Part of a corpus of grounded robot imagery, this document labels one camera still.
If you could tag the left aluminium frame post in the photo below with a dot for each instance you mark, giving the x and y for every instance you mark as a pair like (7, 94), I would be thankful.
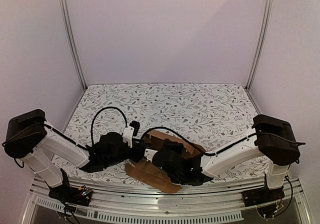
(72, 43)

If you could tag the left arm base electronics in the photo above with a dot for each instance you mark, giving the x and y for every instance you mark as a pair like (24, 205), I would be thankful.
(67, 194)

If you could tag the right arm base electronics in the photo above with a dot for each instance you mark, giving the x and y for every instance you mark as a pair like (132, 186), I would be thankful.
(268, 201)

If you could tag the brown cardboard box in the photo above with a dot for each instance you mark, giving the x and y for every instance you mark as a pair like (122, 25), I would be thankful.
(174, 155)

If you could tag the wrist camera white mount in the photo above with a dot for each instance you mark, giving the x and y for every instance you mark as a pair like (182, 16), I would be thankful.
(130, 132)
(149, 154)

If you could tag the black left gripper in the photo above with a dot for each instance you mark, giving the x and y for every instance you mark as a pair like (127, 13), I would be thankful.
(138, 148)

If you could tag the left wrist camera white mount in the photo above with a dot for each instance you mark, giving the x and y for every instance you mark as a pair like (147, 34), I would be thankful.
(130, 132)

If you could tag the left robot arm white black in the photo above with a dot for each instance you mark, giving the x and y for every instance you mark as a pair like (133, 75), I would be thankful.
(28, 135)

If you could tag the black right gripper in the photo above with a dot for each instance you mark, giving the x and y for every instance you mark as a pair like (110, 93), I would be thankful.
(173, 148)

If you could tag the aluminium front rail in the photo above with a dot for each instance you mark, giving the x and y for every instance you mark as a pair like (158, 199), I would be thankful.
(119, 203)

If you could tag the right aluminium frame post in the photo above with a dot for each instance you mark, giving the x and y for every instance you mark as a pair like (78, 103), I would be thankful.
(260, 44)

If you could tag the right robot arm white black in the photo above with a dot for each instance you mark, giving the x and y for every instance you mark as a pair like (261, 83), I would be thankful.
(268, 136)

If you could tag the aluminium frame post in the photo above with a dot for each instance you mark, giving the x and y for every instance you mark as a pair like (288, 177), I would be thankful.
(72, 43)
(260, 44)

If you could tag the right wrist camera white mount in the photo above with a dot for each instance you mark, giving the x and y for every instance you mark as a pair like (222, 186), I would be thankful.
(149, 154)

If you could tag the floral patterned table mat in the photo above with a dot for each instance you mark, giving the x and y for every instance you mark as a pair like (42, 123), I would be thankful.
(210, 115)

